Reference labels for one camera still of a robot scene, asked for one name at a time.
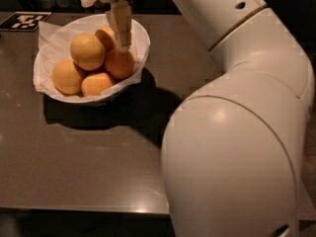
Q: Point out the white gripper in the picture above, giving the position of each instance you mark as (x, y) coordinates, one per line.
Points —
(120, 19)

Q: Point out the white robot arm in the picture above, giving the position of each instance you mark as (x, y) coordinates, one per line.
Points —
(231, 151)

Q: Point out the back orange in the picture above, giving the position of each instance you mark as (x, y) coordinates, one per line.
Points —
(107, 37)

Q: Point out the orange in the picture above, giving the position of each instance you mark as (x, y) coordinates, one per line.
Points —
(67, 77)
(87, 51)
(94, 84)
(107, 37)
(119, 64)

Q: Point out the top left orange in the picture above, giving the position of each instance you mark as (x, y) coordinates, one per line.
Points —
(87, 51)

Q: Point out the right orange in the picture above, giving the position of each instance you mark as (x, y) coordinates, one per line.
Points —
(119, 64)

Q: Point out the white bowl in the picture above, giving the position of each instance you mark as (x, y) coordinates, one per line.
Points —
(142, 37)

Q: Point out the bottom front orange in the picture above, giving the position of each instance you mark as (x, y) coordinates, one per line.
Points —
(94, 84)

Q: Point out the left front orange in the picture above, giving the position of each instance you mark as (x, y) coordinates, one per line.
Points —
(67, 77)

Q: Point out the white paper liner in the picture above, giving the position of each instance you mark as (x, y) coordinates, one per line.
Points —
(52, 40)

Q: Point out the black white fiducial marker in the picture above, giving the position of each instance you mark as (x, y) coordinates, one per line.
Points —
(23, 21)

